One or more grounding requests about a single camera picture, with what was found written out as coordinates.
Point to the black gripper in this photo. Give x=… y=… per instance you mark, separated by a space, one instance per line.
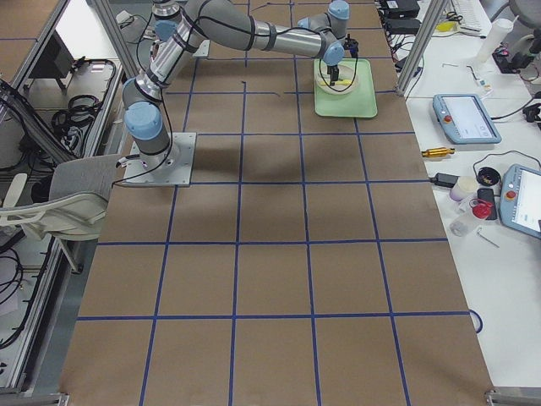
x=333 y=70

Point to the white round plate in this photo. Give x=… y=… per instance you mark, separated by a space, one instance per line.
x=347 y=78

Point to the yellow plastic fork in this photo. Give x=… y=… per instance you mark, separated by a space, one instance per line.
x=338 y=83

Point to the mint green tray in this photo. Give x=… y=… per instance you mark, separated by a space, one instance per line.
x=360 y=103

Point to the gold metal cylinder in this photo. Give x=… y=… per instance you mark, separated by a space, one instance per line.
x=439 y=152

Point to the upper teach pendant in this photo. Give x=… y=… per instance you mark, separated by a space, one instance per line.
x=464 y=119

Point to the teach pendant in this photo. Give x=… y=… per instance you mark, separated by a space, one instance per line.
x=520 y=200
x=464 y=119

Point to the black power adapter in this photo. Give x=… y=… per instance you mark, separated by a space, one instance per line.
x=444 y=180

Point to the white round jar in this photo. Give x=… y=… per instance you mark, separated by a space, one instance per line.
x=464 y=186

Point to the black bowl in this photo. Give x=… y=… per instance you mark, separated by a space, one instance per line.
x=488 y=176

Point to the black smartphone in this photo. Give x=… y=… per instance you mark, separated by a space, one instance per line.
x=487 y=196

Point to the clear plastic cup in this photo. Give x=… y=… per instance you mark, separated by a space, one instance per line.
x=461 y=226

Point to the red round cap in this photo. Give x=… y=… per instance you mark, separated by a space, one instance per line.
x=482 y=210

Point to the silver hex key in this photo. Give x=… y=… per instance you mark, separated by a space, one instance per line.
x=486 y=238

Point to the lower teach pendant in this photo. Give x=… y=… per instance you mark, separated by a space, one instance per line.
x=520 y=200

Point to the grey office chair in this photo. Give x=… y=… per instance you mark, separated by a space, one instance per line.
x=76 y=206

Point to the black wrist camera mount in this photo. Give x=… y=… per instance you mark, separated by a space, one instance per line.
x=351 y=45

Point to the aluminium frame post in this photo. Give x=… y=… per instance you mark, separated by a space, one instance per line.
x=431 y=18

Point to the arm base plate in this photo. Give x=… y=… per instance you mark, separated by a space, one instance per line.
x=167 y=169
x=203 y=50

